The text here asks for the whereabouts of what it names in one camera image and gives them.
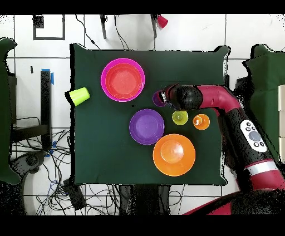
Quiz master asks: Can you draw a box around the black power strip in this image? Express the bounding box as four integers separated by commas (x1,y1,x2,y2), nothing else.
62,179,87,211

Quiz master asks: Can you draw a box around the purple plastic bowl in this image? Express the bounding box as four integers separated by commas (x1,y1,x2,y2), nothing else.
129,108,165,146

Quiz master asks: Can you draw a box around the yellow plastic cup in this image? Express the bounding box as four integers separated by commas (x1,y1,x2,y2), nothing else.
171,110,189,126

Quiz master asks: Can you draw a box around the large pink plastic bowl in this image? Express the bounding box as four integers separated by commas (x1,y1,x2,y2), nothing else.
100,57,146,102

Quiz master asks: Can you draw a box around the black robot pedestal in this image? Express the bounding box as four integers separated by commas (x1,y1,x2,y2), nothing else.
119,184,171,215

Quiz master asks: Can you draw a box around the black square floor frame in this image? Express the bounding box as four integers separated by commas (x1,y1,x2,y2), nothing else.
32,14,66,41

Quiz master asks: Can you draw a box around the dark green table cloth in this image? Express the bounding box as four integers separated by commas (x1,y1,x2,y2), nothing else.
70,43,230,186

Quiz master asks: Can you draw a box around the black cable with plug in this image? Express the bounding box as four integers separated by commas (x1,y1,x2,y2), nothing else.
75,14,101,50

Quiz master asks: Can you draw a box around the red plastic bowl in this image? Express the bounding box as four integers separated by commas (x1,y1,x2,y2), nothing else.
105,62,144,100

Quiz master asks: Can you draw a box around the thin black cable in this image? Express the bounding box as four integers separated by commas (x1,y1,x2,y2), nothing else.
114,14,130,51

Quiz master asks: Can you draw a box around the dark green side cloth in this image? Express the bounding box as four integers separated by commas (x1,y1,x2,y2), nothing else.
0,37,21,185
242,43,285,163

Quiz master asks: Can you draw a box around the tangle of cables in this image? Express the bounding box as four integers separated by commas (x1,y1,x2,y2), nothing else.
11,116,121,215

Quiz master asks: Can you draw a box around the blue tape strip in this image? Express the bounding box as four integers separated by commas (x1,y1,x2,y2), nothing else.
41,68,55,85

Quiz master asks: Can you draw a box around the purple plastic cup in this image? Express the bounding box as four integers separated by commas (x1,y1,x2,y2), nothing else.
152,90,168,107

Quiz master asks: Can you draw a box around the black tripod leg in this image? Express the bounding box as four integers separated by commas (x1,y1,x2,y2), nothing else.
150,14,158,38
100,14,108,40

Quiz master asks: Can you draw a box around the lime green plastic cup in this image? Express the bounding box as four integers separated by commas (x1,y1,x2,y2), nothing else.
68,87,91,106

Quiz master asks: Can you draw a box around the red plastic cup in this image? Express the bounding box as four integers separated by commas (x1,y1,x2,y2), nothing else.
157,14,169,29

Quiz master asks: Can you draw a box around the orange plastic cup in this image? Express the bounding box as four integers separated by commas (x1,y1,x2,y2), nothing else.
193,114,210,131

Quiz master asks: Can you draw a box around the large orange plastic bowl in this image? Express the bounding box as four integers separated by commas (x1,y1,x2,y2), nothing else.
153,133,196,177

